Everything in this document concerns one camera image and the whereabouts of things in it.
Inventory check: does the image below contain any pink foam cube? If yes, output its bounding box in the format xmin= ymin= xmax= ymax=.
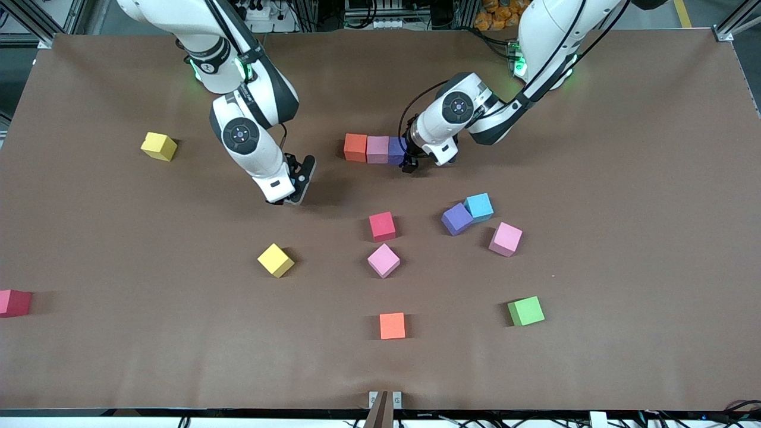
xmin=488 ymin=222 xmax=524 ymax=258
xmin=367 ymin=243 xmax=401 ymax=279
xmin=366 ymin=136 xmax=390 ymax=164

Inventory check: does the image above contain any orange foam cube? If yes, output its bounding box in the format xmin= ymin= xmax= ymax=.
xmin=379 ymin=312 xmax=407 ymax=341
xmin=344 ymin=133 xmax=368 ymax=163

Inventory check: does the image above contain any red foam cube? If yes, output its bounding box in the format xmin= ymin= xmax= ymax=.
xmin=369 ymin=211 xmax=397 ymax=243
xmin=0 ymin=289 xmax=32 ymax=319

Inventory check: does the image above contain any light purple foam cube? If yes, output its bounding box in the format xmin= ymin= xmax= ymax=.
xmin=440 ymin=203 xmax=474 ymax=237

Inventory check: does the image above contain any blue foam cube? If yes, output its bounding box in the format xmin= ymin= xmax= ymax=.
xmin=463 ymin=193 xmax=495 ymax=224

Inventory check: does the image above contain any yellow foam cube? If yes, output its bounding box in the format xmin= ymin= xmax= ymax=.
xmin=140 ymin=131 xmax=178 ymax=162
xmin=257 ymin=243 xmax=295 ymax=279

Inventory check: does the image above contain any white power strip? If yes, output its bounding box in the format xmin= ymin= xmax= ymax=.
xmin=238 ymin=0 xmax=298 ymax=33
xmin=345 ymin=17 xmax=420 ymax=30

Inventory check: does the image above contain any bag of orange snacks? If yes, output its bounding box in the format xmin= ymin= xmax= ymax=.
xmin=474 ymin=0 xmax=530 ymax=32

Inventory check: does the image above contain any green foam cube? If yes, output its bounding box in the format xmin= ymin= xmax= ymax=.
xmin=507 ymin=295 xmax=546 ymax=328

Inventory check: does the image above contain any large table cover sheet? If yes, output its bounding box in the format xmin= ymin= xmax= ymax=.
xmin=0 ymin=30 xmax=761 ymax=412

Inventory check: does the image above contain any black camera cable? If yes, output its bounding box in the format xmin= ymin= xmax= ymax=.
xmin=397 ymin=80 xmax=452 ymax=156

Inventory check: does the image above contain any small metal bracket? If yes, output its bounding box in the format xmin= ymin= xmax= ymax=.
xmin=369 ymin=391 xmax=402 ymax=411

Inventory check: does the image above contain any aluminium frame profile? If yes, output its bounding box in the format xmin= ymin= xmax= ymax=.
xmin=713 ymin=0 xmax=761 ymax=42
xmin=0 ymin=0 xmax=111 ymax=48

